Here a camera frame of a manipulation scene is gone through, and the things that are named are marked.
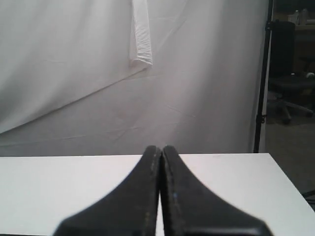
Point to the white hanging cloth strip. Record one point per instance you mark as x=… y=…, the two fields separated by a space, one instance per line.
x=140 y=50

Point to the black backdrop stand pole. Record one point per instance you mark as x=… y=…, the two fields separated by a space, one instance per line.
x=260 y=116

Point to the grey backdrop cloth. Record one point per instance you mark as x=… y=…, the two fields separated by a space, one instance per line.
x=67 y=86

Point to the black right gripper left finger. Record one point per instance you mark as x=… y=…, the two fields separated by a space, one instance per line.
x=128 y=210

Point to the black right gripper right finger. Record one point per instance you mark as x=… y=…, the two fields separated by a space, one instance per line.
x=189 y=208

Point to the black office chair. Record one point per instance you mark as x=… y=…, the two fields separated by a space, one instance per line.
x=283 y=82

